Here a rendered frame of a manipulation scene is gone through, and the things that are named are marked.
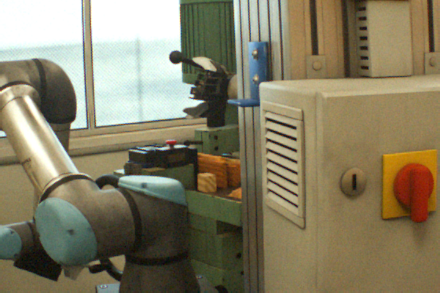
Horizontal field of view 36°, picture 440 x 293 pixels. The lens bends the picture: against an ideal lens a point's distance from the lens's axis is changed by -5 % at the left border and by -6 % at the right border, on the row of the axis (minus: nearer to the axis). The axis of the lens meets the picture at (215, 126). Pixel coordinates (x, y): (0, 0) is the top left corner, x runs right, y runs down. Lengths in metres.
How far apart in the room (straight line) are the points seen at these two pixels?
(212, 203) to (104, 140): 1.56
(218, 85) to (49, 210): 0.59
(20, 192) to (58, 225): 2.03
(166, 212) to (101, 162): 2.07
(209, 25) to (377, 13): 1.03
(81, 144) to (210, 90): 1.66
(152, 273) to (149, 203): 0.13
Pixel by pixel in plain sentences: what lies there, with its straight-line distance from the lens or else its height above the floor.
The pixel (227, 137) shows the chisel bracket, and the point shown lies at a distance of 1.97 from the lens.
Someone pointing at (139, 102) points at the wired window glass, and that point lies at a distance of 3.40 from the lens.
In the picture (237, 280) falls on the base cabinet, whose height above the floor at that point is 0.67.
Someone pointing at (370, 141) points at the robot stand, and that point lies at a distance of 0.72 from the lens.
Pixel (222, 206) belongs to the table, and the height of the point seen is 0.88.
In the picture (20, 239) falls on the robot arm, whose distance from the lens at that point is 1.65.
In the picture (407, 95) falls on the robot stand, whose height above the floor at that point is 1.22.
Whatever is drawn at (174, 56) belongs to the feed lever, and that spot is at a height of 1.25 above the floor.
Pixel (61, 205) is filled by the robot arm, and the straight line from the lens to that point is 1.15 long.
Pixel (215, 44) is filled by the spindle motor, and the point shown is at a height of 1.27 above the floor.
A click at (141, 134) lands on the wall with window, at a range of 3.34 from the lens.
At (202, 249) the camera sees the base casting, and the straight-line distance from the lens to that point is 1.85.
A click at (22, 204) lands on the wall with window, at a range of 3.19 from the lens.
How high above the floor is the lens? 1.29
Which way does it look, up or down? 7 degrees down
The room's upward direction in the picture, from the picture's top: 2 degrees counter-clockwise
